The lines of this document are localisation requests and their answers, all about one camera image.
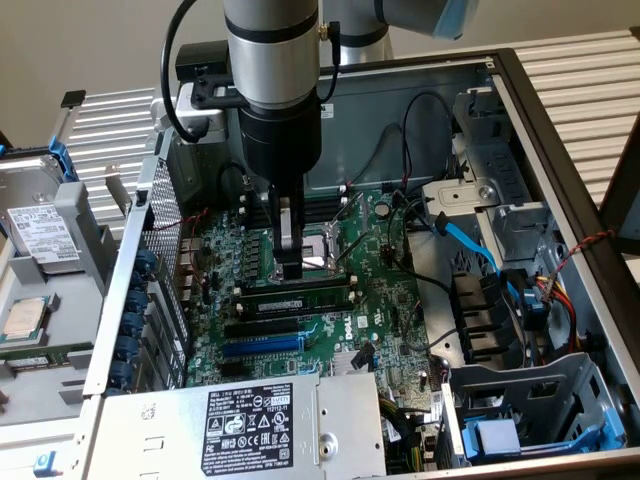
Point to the silver chipset heat sink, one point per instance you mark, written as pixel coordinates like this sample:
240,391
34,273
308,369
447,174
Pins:
342,365

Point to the blue case latch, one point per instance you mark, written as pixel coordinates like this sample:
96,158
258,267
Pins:
45,462

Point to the green motherboard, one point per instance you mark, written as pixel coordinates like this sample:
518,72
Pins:
385,300

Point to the CPU socket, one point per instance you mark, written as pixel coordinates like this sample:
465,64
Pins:
322,250

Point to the grey parts rack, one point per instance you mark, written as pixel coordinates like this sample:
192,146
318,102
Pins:
75,300

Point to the black plastic shroud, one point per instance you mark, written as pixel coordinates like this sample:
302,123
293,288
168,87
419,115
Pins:
480,310

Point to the round coin battery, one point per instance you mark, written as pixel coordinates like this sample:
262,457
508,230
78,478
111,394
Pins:
383,208

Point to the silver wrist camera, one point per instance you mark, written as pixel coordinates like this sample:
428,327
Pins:
205,120

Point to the metal socket cover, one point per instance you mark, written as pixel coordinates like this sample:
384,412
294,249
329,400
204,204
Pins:
364,215

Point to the hard disk in blue carrier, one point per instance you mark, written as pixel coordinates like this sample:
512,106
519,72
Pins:
40,235

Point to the open PC case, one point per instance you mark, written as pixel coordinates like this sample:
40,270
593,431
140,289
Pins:
360,150

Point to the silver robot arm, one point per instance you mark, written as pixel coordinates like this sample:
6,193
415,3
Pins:
270,50

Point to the metal drive cage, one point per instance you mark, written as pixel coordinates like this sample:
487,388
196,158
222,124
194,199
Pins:
530,390
500,165

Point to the blue disk carrier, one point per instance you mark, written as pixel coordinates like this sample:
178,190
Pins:
500,437

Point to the silver power supply unit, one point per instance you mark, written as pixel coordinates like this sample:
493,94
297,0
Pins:
150,425

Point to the black box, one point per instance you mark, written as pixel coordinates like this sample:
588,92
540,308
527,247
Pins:
200,57

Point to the blue card retention clip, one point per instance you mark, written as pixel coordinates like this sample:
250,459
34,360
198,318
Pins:
132,324
136,300
128,348
146,262
120,375

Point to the blue expansion slot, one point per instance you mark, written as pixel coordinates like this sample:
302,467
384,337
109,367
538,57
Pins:
260,347

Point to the long black expansion slot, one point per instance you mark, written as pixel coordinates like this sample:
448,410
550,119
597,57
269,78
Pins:
260,329

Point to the white case label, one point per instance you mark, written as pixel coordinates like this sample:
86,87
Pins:
327,111

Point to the silver CPU chip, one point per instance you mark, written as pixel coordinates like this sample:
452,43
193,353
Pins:
22,320

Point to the short black expansion slot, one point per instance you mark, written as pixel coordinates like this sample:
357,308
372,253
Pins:
231,369

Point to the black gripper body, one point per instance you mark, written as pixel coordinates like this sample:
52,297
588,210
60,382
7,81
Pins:
280,140

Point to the black table end cap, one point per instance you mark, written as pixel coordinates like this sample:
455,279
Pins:
73,98

